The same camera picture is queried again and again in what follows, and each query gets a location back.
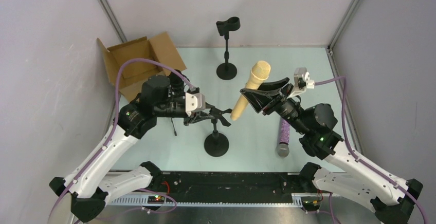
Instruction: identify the beige microphone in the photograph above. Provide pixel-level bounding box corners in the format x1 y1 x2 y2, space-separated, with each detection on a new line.
230 61 271 121

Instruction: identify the black tripod shock mount stand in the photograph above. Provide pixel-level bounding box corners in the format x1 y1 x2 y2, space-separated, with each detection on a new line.
170 118 177 136

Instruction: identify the black round-base clamp stand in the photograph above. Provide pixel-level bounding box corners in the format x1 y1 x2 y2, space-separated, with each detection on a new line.
204 108 232 157

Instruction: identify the black round-base clip stand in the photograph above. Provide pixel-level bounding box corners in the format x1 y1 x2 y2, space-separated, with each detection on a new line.
216 16 241 80

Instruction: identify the purple glitter microphone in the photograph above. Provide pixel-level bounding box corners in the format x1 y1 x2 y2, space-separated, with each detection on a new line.
276 118 290 158

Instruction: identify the brown cardboard box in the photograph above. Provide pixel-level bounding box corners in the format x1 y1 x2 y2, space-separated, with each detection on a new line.
97 31 187 101

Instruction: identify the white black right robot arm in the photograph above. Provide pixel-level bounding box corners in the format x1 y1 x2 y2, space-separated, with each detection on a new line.
240 77 425 223

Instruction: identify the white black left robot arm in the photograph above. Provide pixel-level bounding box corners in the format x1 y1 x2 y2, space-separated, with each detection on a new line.
49 75 230 223

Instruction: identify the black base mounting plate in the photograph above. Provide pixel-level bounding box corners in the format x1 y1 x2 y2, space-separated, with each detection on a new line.
149 171 316 203

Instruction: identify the left base circuit board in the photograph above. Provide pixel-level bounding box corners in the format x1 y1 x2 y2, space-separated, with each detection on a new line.
147 195 166 204

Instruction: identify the base circuit board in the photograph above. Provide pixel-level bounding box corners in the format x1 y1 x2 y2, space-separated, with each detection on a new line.
302 200 322 214
147 195 166 204

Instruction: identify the right base circuit board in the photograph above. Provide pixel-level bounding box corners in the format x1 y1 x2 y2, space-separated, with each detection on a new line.
302 200 322 214

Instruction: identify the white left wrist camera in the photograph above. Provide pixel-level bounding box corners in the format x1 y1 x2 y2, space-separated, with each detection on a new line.
185 92 206 116

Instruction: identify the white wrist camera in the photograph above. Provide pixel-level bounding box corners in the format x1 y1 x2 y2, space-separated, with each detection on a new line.
185 92 206 116
288 67 315 98

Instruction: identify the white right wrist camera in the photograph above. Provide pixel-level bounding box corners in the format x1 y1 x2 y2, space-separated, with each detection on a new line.
288 67 315 98

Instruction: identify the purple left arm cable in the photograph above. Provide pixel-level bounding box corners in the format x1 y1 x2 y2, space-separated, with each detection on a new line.
47 58 198 224

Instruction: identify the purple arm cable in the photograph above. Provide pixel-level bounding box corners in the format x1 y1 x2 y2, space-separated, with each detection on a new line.
313 76 428 224
47 58 198 224

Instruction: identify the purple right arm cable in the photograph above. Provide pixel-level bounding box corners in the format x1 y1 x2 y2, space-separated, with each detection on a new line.
313 76 428 224

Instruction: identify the grey slotted cable duct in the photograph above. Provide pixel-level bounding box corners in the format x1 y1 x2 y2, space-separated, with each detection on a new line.
108 195 307 210

